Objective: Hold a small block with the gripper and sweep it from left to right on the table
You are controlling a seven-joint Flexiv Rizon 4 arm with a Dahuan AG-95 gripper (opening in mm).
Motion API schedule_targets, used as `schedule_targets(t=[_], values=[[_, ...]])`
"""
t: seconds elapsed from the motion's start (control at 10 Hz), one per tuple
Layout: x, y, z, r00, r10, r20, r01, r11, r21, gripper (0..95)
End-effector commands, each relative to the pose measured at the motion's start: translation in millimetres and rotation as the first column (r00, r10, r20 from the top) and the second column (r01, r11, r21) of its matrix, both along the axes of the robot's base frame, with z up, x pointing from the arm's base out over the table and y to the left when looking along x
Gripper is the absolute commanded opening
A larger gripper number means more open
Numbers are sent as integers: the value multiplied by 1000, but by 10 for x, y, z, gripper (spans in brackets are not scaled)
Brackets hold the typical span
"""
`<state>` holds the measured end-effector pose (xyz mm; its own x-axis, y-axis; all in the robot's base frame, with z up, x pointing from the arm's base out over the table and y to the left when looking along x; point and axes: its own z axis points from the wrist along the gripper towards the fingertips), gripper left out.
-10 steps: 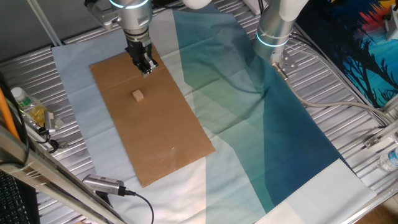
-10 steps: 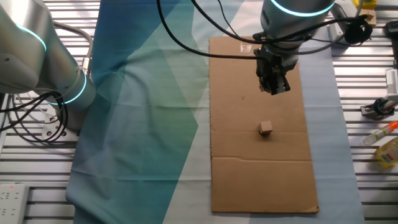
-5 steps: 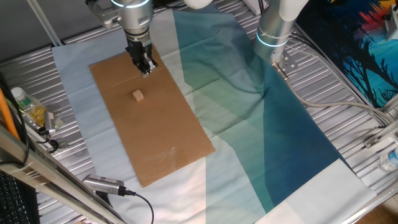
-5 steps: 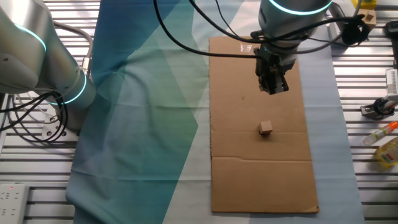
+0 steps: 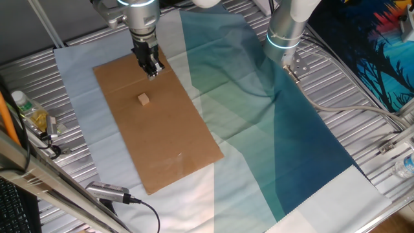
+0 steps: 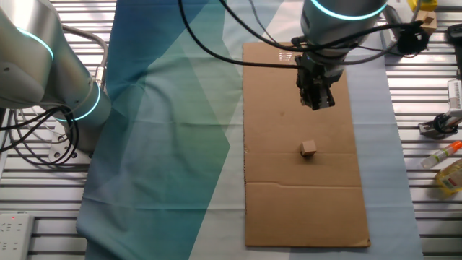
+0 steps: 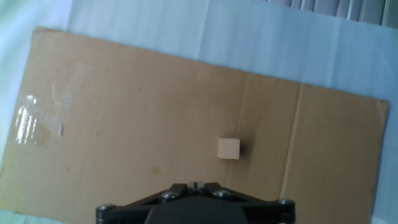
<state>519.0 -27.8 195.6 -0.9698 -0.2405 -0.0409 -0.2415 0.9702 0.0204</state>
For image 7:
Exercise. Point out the brown cardboard sheet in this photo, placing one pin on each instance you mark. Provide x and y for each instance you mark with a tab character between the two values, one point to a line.
140	124

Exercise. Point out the small wooden block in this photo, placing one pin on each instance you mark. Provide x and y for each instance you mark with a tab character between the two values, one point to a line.
229	148

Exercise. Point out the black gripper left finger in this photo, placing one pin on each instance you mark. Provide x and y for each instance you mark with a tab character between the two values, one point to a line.
130	208

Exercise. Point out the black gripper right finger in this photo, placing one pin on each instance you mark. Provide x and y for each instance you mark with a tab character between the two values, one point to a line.
264	210

